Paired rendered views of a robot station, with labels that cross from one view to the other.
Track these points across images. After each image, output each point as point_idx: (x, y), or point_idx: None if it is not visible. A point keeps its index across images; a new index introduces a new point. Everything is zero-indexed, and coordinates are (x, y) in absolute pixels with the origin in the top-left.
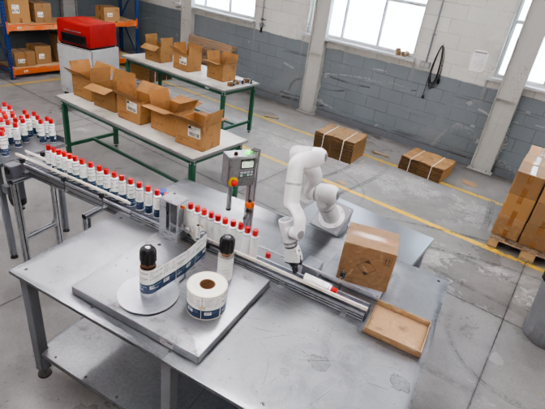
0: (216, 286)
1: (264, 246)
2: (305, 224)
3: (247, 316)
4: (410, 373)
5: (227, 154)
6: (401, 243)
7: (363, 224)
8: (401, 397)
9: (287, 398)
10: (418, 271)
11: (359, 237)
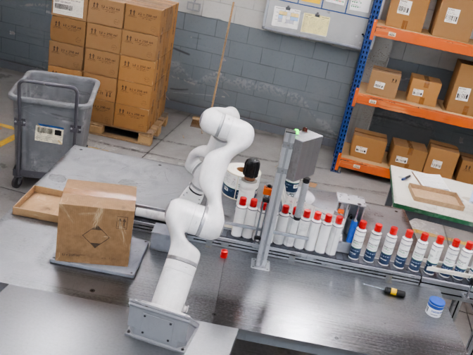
0: (236, 169)
1: (237, 269)
2: (188, 155)
3: (202, 202)
4: (46, 183)
5: (312, 132)
6: (16, 323)
7: (95, 353)
8: (58, 172)
9: (144, 167)
10: (1, 275)
11: (118, 192)
